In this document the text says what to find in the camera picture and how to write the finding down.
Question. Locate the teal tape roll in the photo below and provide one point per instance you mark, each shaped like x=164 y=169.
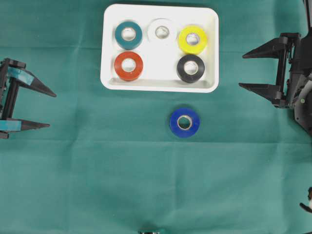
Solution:
x=128 y=35

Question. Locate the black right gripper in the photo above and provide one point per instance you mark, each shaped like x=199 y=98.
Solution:
x=300 y=58

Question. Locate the yellow tape roll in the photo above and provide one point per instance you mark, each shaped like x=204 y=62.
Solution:
x=192 y=40

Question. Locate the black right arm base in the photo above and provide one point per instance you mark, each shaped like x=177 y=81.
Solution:
x=303 y=108

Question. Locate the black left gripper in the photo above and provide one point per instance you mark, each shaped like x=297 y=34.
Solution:
x=10 y=78

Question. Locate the red tape roll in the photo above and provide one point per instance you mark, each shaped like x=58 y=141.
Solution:
x=128 y=66

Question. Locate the black tape roll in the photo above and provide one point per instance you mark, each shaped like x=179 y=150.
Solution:
x=190 y=68

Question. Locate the white plastic case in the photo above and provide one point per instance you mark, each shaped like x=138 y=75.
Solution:
x=160 y=56

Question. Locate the green table cloth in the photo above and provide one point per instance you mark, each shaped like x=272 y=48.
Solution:
x=109 y=163

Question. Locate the blue tape roll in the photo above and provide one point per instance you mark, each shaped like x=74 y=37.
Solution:
x=184 y=122

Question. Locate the white tape roll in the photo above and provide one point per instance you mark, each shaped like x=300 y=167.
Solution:
x=162 y=31

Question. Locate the black bottom camera mount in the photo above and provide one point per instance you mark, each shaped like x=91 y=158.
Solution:
x=152 y=231

